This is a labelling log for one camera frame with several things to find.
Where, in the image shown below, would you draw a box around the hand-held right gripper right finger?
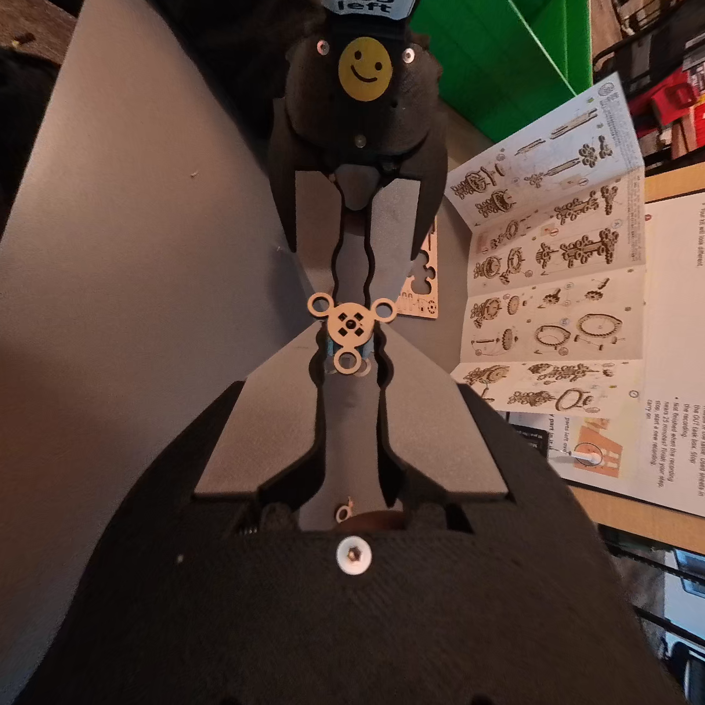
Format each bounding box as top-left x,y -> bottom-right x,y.
376,325 -> 517,509

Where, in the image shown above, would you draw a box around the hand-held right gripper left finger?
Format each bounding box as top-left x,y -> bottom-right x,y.
193,323 -> 331,500

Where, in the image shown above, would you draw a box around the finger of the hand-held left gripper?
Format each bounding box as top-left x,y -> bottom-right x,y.
293,170 -> 346,299
365,175 -> 423,307

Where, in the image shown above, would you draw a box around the three-ring wooden disc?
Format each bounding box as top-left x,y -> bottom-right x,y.
307,292 -> 398,378

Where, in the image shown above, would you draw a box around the person's left forearm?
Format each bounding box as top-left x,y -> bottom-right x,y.
160,0 -> 309,144

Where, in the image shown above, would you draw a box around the laser-cut wooden parts sheet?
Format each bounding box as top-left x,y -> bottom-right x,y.
395,217 -> 440,319

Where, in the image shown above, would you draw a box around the folded assembly instruction leaflet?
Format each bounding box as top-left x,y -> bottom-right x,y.
445,72 -> 648,415

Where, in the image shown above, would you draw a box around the green plastic bin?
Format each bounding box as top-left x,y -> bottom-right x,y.
410,0 -> 594,145

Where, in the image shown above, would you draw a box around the white printed task sheet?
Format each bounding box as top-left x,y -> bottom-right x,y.
545,190 -> 705,518

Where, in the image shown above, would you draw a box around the red box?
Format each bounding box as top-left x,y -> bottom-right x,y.
628,72 -> 705,160

